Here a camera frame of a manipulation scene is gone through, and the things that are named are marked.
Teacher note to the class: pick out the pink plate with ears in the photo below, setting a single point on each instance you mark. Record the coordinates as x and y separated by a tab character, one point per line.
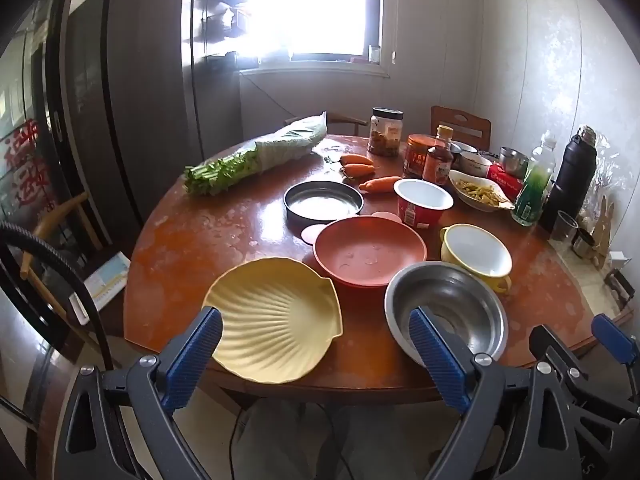
370	255

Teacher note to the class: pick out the white dish of pickled vegetables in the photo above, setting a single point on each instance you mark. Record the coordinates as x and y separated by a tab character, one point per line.
480	191

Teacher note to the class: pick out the yellow shell-shaped plate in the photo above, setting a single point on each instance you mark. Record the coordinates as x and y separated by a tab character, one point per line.
275	320

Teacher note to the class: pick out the small glass jar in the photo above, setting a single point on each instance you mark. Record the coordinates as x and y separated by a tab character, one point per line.
583	245

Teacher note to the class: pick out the red paper bowl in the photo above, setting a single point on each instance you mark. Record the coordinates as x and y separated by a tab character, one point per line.
417	216

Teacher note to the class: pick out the clear jar with black lid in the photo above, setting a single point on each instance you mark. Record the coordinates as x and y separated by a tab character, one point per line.
385	135

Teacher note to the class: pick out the steel cup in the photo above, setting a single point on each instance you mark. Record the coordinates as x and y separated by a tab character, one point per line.
513	161

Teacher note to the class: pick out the round steel pan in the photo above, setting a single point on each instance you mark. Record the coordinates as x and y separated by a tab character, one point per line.
322	202

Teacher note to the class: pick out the wooden rabbit ornament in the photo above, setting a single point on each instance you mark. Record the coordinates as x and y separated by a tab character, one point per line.
602	232

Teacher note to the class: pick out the person's legs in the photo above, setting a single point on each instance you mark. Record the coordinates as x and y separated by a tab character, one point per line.
290	440

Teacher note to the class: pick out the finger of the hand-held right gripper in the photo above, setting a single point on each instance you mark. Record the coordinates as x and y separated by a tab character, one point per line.
612	337
547	342

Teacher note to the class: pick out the red chili sauce jar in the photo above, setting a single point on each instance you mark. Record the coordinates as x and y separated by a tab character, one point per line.
416	157

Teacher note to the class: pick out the small bottle on windowsill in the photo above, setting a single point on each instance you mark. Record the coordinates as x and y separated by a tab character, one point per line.
375	54

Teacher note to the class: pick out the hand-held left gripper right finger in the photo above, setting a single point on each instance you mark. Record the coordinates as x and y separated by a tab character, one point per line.
440	365

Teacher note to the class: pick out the white plug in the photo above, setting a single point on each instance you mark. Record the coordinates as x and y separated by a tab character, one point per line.
620	263

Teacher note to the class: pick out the bagged celery bunch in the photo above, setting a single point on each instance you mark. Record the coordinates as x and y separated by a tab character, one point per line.
280	145

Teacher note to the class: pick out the window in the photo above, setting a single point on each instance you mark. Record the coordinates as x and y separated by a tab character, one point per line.
310	5

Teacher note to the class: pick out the brown sauce bottle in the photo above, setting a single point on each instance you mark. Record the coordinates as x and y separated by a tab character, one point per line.
438	160

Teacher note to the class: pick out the black thermos flask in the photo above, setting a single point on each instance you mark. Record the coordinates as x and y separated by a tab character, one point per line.
572	180

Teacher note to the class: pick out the clear plastic bag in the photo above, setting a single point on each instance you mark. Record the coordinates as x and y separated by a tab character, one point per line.
612	170

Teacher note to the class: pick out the grey refrigerator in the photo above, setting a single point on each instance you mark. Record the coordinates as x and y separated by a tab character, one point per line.
150	85

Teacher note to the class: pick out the red packet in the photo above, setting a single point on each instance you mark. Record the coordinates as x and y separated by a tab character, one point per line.
506	180

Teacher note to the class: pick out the white printed booklet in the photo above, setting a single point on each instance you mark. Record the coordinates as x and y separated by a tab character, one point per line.
107	277

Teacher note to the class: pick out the wooden chair with panel back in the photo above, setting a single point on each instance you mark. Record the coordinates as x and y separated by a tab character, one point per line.
465	127

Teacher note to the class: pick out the wooden chair with curved back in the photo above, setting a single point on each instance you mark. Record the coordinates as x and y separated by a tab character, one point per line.
345	121

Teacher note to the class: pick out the carrot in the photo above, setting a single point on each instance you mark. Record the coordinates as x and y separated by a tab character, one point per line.
359	170
381	184
357	159

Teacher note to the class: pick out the clear plastic cup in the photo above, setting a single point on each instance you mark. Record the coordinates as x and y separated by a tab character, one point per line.
563	226

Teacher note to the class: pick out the glass door with red characters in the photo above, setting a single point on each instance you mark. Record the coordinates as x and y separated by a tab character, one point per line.
25	160

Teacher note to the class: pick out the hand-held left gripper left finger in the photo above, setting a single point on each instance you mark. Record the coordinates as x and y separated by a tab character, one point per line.
195	355

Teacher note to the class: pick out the steel bowl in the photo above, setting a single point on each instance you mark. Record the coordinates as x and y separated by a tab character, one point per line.
450	295

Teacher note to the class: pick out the white ceramic bowl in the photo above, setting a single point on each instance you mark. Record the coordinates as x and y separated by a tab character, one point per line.
474	162

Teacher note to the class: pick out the wooden chair with curved armrest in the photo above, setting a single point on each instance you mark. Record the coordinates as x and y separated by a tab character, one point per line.
55	215

